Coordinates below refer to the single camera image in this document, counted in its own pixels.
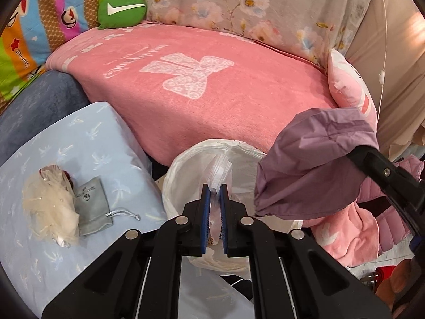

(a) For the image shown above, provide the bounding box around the green plush toy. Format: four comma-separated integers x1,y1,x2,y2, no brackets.
98,0,147,29

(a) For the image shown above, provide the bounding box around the colourful monkey cartoon pillow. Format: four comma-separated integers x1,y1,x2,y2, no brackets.
1,0,101,111

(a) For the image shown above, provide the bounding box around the floral grey bedsheet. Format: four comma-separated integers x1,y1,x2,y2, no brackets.
146,0,371,67

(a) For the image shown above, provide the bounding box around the cream tulle veil with pearls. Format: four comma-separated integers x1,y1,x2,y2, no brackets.
22,164,79,248

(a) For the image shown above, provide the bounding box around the pink quilted jacket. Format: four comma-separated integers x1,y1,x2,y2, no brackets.
356,153,425,253

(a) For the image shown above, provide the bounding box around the purple drawstring bag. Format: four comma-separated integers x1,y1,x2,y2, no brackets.
254,107,378,220

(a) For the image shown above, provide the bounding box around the pink blanket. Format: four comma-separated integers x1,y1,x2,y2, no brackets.
46,24,380,266

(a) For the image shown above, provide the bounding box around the white cable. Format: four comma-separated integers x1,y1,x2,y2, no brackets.
375,0,389,124

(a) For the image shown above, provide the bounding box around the light blue palm-print pillow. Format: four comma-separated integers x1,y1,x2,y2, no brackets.
1,102,264,316

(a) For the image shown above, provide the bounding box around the grey drawstring pouch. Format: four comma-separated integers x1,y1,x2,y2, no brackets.
74,177,141,236

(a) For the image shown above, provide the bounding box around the pink printed small pillow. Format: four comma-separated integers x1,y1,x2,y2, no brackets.
327,49,377,132

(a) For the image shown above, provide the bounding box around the blue-grey plush pillow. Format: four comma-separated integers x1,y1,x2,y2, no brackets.
1,71,89,163

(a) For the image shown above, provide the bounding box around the white plastic trash bag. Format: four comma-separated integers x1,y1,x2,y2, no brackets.
161,138,305,278

